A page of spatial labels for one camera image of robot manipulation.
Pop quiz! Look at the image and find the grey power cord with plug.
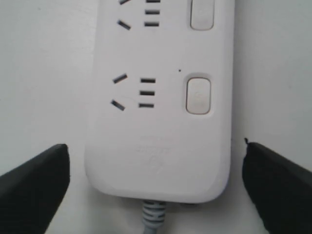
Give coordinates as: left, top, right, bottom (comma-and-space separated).
141, 200, 167, 234

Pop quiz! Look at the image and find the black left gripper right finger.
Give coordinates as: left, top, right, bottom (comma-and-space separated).
241, 138, 312, 234

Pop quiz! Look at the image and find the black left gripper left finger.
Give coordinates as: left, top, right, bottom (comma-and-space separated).
0, 144, 70, 234

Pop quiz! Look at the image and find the white five-outlet power strip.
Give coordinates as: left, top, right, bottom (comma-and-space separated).
85, 0, 235, 203

